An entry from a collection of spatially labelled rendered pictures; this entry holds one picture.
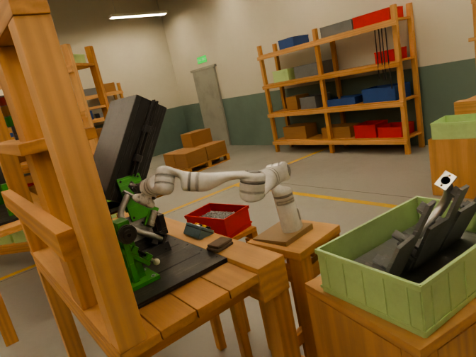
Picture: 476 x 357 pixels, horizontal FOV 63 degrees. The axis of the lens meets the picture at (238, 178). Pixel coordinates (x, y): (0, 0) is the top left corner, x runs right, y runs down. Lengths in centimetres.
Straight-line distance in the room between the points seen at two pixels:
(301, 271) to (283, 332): 26
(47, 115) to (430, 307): 116
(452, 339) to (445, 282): 17
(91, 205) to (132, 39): 1089
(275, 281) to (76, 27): 1040
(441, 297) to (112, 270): 96
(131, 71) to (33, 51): 1062
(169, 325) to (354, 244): 75
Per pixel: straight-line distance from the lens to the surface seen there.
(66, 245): 127
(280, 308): 166
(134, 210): 189
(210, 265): 164
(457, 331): 138
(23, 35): 115
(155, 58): 1212
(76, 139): 114
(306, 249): 173
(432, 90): 688
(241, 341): 237
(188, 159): 788
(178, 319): 139
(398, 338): 131
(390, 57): 650
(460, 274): 138
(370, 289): 135
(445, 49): 674
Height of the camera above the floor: 159
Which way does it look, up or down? 14 degrees down
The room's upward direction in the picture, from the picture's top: 12 degrees counter-clockwise
